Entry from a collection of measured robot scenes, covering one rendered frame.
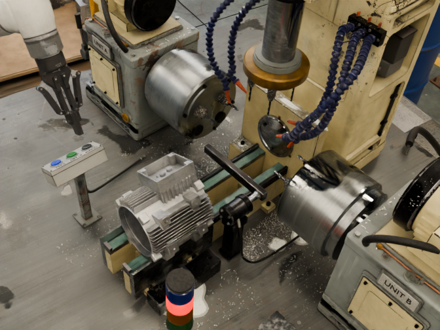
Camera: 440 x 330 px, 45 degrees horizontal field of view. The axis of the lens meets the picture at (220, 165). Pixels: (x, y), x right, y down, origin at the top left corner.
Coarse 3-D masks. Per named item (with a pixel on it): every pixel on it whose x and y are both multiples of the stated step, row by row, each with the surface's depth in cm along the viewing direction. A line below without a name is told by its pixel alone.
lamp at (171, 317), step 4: (192, 308) 117; (168, 312) 117; (192, 312) 119; (168, 316) 118; (172, 316) 116; (176, 316) 115; (180, 316) 115; (184, 316) 116; (188, 316) 117; (172, 320) 118; (176, 320) 117; (180, 320) 117; (184, 320) 117; (188, 320) 118; (176, 324) 118; (180, 324) 118; (184, 324) 118
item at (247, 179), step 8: (208, 144) 164; (208, 152) 163; (216, 152) 162; (216, 160) 162; (224, 160) 159; (224, 168) 161; (232, 168) 157; (232, 176) 159; (240, 176) 156; (248, 176) 156; (248, 184) 154; (256, 184) 154; (264, 192) 152
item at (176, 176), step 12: (168, 156) 148; (180, 156) 146; (144, 168) 144; (156, 168) 147; (168, 168) 143; (180, 168) 140; (192, 168) 143; (144, 180) 142; (156, 180) 137; (168, 180) 138; (180, 180) 141; (192, 180) 144; (156, 192) 139; (168, 192) 139; (180, 192) 142
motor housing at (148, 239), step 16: (144, 192) 141; (128, 208) 138; (144, 208) 138; (160, 208) 139; (176, 208) 139; (208, 208) 145; (128, 224) 149; (176, 224) 140; (192, 224) 143; (144, 240) 149; (160, 240) 137; (176, 240) 141; (144, 256) 147
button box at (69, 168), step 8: (96, 144) 155; (80, 152) 153; (88, 152) 152; (96, 152) 153; (104, 152) 154; (64, 160) 150; (72, 160) 149; (80, 160) 150; (88, 160) 152; (96, 160) 153; (104, 160) 155; (48, 168) 148; (56, 168) 147; (64, 168) 148; (72, 168) 149; (80, 168) 151; (88, 168) 152; (48, 176) 148; (56, 176) 147; (64, 176) 148; (72, 176) 150; (56, 184) 147
